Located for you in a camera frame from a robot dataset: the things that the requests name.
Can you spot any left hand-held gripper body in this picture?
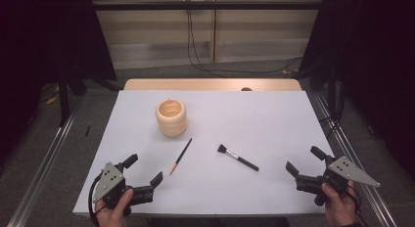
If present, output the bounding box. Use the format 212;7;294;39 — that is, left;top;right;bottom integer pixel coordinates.
92;161;155;218

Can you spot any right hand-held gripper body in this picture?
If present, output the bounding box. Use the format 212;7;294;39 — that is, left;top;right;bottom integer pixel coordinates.
295;156;382;207

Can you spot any thin orange-tipped paint brush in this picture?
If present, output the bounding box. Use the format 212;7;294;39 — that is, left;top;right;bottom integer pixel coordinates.
168;137;193;176

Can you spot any black makeup brush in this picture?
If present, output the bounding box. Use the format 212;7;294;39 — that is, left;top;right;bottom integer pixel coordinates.
217;144;260;172

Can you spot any cream ribbed cup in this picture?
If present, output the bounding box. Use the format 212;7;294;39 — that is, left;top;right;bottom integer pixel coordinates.
155;98;189;139

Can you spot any person's left hand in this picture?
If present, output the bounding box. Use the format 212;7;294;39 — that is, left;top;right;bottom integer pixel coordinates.
95;187;135;227

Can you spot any person's right hand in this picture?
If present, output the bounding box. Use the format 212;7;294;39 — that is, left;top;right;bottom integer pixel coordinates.
321;182;360;227

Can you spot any black metal stand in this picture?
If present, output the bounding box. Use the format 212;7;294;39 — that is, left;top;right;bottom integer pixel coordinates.
58;65;71;127
327;55;339;121

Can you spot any white table sheet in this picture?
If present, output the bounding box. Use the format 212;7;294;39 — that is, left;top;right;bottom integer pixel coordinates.
71;89;360;218

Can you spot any yellow floor object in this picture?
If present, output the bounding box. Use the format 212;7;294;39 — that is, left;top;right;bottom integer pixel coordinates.
46;92;61;106

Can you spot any black curtain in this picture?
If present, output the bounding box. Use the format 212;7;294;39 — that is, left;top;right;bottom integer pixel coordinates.
0;0;117;162
298;0;415;181

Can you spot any black horizontal bar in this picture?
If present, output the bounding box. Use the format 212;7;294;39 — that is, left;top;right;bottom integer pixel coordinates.
92;1;325;12

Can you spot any left hand-held gripper cable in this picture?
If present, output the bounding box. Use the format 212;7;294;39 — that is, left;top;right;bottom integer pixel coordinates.
87;173;103;227

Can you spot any hand-held gripper cable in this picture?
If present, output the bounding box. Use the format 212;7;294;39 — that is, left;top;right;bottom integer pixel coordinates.
87;173;103;227
346;182;364;223

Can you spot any aluminium floor rail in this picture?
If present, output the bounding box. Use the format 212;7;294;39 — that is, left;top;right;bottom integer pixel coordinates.
6;95;86;227
312;92;397;227

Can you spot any right hand-held gripper cable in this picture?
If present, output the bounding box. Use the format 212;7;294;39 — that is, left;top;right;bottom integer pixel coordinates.
346;182;364;223

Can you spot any black wall cable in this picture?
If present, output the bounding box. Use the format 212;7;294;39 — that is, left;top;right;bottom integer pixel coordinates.
186;9;227;79
188;9;304;75

